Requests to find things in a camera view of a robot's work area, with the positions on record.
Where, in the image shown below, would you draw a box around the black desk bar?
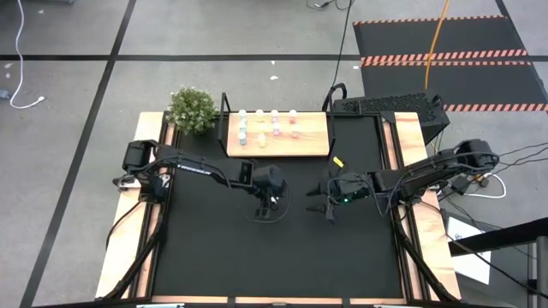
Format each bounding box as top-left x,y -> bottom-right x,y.
449,216 -> 548,258

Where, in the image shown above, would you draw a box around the grey post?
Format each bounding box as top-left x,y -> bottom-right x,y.
536,234 -> 548,308

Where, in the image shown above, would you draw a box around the white paper sheet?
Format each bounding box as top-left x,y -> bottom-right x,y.
447,216 -> 492,286

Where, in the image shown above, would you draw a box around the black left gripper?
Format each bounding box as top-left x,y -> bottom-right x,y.
251,164 -> 288,221

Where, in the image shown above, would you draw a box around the white cable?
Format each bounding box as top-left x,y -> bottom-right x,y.
9,0 -> 46,110
464,173 -> 508,200

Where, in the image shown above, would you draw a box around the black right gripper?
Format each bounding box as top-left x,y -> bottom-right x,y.
306,171 -> 380,216

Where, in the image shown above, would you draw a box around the black table mat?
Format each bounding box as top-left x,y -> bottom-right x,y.
152,117 -> 403,299

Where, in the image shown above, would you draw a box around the green potted plant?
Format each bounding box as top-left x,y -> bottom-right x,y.
165,86 -> 219,136

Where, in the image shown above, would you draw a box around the black floor cable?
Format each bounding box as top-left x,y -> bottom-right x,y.
306,0 -> 356,91

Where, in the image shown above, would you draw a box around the black floor mat orange stripes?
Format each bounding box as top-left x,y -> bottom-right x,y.
353,15 -> 531,60
360,61 -> 548,113

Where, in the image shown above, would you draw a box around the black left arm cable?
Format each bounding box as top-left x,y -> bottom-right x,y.
235,182 -> 293,224

